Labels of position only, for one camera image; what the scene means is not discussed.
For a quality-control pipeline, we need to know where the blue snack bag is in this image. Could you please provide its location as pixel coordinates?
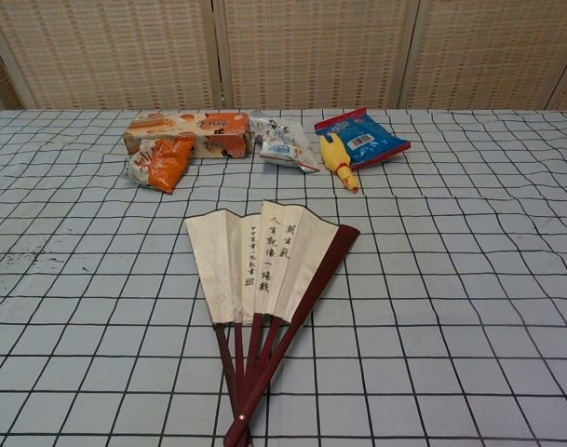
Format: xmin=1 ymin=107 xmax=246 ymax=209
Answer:
xmin=313 ymin=106 xmax=412 ymax=172

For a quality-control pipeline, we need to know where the white snack bag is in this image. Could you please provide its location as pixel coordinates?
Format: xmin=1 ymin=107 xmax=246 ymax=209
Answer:
xmin=248 ymin=113 xmax=321 ymax=175

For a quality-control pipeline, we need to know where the orange snack bag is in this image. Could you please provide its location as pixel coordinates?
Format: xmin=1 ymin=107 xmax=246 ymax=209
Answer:
xmin=123 ymin=134 xmax=196 ymax=196

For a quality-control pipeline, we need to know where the orange biscuit box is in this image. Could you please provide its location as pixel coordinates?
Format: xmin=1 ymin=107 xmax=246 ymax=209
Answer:
xmin=124 ymin=111 xmax=255 ymax=162

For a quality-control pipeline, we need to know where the blue checkered tablecloth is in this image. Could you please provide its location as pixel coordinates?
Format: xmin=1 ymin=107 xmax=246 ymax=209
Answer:
xmin=0 ymin=107 xmax=567 ymax=447

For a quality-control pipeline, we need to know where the white paper folding fan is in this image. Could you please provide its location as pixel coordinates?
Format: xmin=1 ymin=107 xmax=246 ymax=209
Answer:
xmin=183 ymin=198 xmax=361 ymax=447

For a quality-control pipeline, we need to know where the yellow rubber chicken toy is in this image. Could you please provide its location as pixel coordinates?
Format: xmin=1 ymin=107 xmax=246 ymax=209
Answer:
xmin=319 ymin=131 xmax=360 ymax=195

